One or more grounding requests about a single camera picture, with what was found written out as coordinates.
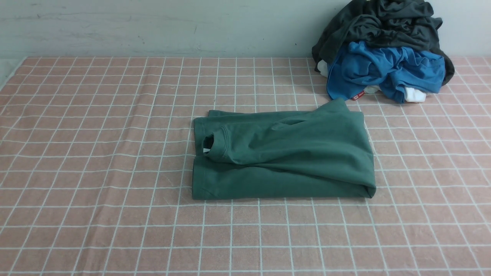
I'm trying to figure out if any green long-sleeved shirt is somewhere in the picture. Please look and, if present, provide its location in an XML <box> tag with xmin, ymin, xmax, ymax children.
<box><xmin>192</xmin><ymin>99</ymin><xmax>377</xmax><ymax>200</ymax></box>

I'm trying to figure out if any dark grey crumpled garment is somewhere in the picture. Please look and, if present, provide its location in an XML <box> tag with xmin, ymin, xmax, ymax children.
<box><xmin>311</xmin><ymin>0</ymin><xmax>455</xmax><ymax>85</ymax></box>

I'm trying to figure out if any blue crumpled garment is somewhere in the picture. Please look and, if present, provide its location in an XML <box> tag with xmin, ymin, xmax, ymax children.
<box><xmin>326</xmin><ymin>41</ymin><xmax>447</xmax><ymax>104</ymax></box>

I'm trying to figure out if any pink checkered tablecloth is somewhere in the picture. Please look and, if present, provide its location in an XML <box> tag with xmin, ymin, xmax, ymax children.
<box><xmin>0</xmin><ymin>57</ymin><xmax>491</xmax><ymax>276</ymax></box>

